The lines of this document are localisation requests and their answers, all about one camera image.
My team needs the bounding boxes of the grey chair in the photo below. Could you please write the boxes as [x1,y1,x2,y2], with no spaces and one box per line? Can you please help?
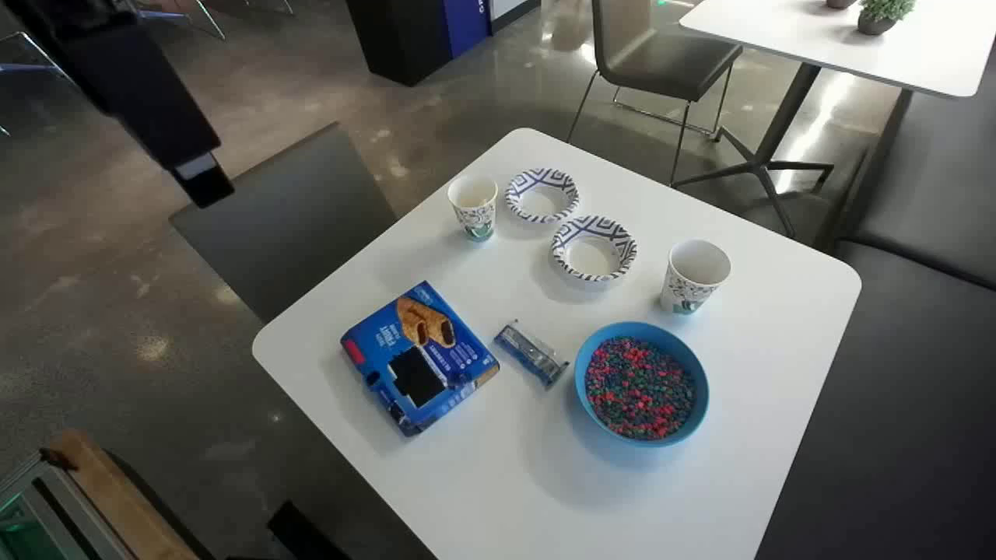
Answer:
[169,123,397,325]

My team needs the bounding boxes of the small green potted plant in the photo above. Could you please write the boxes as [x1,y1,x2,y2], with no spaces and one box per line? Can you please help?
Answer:
[856,0,919,41]

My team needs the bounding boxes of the black table base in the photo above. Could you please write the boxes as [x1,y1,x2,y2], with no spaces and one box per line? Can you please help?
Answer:
[265,500,354,560]

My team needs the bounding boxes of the blue patterned paper bowl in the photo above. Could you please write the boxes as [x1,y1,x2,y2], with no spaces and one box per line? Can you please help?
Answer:
[503,166,583,231]
[549,211,642,291]

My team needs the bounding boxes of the patterned paper cup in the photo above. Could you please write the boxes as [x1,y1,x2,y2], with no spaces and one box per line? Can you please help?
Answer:
[446,174,500,245]
[655,236,733,319]

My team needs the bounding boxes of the green metal frame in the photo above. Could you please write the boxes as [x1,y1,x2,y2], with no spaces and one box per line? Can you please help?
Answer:
[0,448,96,560]

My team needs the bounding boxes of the black upholstered bench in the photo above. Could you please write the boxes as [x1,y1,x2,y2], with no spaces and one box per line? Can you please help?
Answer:
[756,60,996,560]

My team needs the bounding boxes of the white side table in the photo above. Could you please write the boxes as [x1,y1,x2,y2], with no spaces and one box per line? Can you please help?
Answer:
[671,0,996,251]

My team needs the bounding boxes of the multicoloured beads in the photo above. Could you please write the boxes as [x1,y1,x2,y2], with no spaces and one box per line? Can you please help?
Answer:
[584,336,701,442]

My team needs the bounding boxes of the black cabinet with blue panel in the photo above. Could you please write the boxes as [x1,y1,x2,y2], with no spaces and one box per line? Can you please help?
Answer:
[341,0,540,87]

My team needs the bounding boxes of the dark chair with metal legs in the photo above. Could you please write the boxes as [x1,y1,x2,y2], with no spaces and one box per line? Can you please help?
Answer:
[566,0,746,187]

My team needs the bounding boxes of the blue snack bar wrapper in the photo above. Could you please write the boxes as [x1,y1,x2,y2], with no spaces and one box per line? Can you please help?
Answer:
[493,319,573,391]

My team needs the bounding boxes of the blue snack bar box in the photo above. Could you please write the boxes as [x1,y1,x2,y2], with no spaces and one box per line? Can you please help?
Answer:
[340,277,503,440]

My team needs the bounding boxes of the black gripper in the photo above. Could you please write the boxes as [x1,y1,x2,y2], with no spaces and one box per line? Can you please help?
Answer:
[2,0,235,211]

